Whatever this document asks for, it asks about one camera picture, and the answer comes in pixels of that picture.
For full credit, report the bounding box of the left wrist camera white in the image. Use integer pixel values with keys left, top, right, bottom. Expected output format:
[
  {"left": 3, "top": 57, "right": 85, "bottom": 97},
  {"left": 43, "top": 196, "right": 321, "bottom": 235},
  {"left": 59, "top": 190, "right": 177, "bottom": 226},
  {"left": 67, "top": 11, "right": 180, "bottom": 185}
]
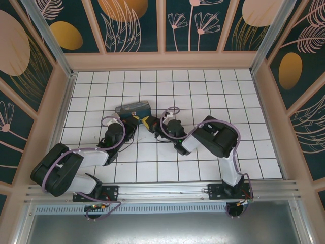
[{"left": 106, "top": 113, "right": 121, "bottom": 126}]

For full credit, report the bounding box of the grey metal sheet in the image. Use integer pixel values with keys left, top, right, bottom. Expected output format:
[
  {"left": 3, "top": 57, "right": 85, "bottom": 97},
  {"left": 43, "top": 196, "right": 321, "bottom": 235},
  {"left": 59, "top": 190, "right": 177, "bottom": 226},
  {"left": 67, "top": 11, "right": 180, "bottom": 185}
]
[{"left": 25, "top": 213, "right": 314, "bottom": 244}]

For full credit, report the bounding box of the grey slotted cable duct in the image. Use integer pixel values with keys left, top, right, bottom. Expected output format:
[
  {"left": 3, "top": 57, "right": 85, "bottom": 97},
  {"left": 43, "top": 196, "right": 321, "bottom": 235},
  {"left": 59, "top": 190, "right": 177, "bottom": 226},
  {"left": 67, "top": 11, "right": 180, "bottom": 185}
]
[{"left": 34, "top": 204, "right": 293, "bottom": 215}]

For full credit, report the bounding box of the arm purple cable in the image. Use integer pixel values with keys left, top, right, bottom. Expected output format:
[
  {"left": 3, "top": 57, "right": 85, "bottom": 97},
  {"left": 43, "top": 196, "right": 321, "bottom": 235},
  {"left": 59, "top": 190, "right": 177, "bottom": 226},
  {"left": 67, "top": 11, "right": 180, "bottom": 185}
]
[
  {"left": 40, "top": 115, "right": 125, "bottom": 221},
  {"left": 158, "top": 106, "right": 254, "bottom": 219}
]

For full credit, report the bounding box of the left gripper thin black wire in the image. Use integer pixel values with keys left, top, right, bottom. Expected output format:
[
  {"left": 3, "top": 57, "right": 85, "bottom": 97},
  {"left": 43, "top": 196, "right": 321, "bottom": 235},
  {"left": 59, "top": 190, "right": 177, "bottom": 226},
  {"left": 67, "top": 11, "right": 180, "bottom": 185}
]
[{"left": 118, "top": 138, "right": 135, "bottom": 154}]

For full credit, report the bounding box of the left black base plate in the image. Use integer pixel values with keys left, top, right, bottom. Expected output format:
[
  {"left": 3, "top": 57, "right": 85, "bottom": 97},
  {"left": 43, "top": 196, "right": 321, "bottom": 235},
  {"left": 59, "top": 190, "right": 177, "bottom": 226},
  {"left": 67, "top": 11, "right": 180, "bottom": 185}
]
[{"left": 73, "top": 185, "right": 120, "bottom": 203}]

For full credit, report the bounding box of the right gripper thin black wire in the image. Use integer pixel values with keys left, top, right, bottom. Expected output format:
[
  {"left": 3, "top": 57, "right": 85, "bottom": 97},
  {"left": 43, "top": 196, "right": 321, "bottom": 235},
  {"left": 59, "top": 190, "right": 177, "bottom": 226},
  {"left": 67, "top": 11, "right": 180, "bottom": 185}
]
[{"left": 154, "top": 136, "right": 174, "bottom": 144}]

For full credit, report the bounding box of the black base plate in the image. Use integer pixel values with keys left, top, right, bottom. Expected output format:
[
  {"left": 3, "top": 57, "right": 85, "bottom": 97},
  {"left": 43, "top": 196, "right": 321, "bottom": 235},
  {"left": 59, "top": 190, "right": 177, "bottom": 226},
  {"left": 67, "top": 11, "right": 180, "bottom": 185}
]
[
  {"left": 207, "top": 183, "right": 254, "bottom": 201},
  {"left": 73, "top": 185, "right": 120, "bottom": 203}
]

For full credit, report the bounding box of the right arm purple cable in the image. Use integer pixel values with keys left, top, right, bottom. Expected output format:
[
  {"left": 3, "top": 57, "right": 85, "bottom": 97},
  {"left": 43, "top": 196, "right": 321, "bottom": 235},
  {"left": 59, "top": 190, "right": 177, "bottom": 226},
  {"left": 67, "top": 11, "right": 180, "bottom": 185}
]
[{"left": 158, "top": 106, "right": 254, "bottom": 219}]

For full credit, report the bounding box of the gripper thin black wire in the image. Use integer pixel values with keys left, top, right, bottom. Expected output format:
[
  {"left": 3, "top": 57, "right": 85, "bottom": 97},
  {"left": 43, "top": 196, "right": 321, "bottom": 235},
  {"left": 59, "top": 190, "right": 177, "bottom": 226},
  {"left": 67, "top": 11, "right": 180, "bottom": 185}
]
[
  {"left": 118, "top": 138, "right": 135, "bottom": 154},
  {"left": 154, "top": 136, "right": 174, "bottom": 144}
]

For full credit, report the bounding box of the small circuit board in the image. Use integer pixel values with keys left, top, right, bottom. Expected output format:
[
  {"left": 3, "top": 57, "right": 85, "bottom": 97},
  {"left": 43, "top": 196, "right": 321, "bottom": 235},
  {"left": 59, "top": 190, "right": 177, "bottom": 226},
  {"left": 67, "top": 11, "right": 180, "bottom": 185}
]
[{"left": 84, "top": 204, "right": 107, "bottom": 211}]

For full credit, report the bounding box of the starry night tin box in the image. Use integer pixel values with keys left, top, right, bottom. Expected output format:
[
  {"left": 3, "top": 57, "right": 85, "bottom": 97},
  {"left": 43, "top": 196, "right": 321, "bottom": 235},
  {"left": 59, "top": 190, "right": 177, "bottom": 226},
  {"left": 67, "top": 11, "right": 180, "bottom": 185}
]
[{"left": 115, "top": 99, "right": 152, "bottom": 120}]

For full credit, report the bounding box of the aluminium mounting rail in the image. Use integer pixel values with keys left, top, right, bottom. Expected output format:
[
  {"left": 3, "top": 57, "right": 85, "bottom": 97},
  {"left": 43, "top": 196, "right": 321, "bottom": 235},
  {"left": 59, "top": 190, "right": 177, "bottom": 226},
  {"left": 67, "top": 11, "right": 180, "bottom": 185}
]
[{"left": 24, "top": 179, "right": 303, "bottom": 204}]

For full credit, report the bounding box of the aluminium frame post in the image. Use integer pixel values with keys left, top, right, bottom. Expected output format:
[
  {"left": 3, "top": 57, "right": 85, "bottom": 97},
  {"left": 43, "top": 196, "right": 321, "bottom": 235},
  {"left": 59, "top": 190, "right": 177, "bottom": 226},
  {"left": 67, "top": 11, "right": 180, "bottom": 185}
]
[
  {"left": 250, "top": 0, "right": 298, "bottom": 74},
  {"left": 19, "top": 0, "right": 77, "bottom": 78}
]

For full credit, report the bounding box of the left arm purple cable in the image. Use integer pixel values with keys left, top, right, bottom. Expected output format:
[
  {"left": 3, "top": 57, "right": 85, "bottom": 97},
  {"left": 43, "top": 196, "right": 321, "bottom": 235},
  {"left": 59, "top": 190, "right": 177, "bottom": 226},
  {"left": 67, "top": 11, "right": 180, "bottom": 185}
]
[{"left": 40, "top": 115, "right": 125, "bottom": 221}]

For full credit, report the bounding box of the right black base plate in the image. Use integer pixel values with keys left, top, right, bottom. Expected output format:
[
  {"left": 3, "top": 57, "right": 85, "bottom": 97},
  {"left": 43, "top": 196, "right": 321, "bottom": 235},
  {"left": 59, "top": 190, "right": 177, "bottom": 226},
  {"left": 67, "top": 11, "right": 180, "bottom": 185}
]
[{"left": 207, "top": 183, "right": 254, "bottom": 201}]

